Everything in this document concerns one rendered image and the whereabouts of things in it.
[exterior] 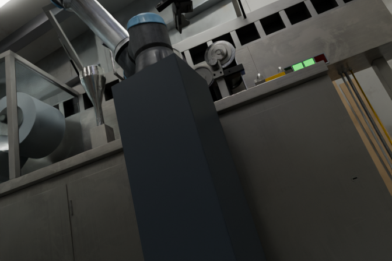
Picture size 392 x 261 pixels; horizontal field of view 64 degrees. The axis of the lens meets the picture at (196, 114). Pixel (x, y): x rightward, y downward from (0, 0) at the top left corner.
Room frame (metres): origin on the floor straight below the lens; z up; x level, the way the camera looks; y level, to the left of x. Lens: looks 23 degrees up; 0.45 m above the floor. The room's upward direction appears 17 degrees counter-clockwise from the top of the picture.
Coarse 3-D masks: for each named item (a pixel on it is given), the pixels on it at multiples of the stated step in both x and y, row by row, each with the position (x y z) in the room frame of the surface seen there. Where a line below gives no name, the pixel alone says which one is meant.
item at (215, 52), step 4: (216, 48) 1.25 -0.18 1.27; (220, 48) 1.25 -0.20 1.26; (224, 48) 1.25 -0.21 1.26; (212, 52) 1.26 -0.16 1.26; (216, 52) 1.26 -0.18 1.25; (224, 52) 1.25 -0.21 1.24; (212, 56) 1.26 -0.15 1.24; (216, 56) 1.26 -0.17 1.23; (220, 56) 1.25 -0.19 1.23; (224, 56) 1.25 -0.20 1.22; (220, 60) 1.27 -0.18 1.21
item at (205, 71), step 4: (196, 68) 1.30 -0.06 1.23; (200, 68) 1.30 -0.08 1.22; (204, 68) 1.30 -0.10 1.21; (208, 68) 1.29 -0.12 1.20; (200, 72) 1.30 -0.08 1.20; (204, 72) 1.30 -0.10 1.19; (208, 72) 1.29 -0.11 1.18; (204, 76) 1.29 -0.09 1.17; (208, 76) 1.29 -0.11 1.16; (212, 76) 1.29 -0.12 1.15; (208, 80) 1.30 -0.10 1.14; (208, 84) 1.29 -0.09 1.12
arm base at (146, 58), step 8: (144, 48) 0.72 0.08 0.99; (152, 48) 0.72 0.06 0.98; (160, 48) 0.72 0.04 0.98; (168, 48) 0.74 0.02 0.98; (136, 56) 0.74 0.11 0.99; (144, 56) 0.72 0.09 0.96; (152, 56) 0.71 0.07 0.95; (160, 56) 0.72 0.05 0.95; (136, 64) 0.74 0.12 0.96; (144, 64) 0.71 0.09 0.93; (136, 72) 0.72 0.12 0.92
